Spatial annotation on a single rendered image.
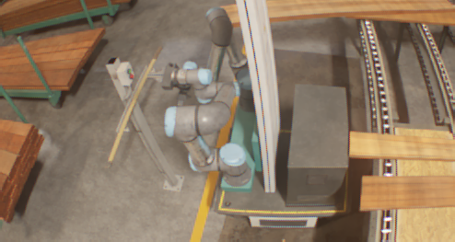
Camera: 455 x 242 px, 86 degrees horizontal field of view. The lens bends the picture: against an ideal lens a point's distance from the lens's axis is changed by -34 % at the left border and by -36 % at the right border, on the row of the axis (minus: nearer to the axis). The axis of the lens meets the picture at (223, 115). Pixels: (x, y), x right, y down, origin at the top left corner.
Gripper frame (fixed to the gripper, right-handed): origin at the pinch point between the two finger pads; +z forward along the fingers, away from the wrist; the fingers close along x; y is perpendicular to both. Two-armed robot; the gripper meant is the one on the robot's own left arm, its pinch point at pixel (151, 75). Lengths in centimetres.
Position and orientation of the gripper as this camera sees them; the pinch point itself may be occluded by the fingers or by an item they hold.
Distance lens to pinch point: 180.1
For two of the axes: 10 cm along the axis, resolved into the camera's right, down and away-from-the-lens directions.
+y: -2.2, -3.7, -9.0
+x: -1.6, 9.3, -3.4
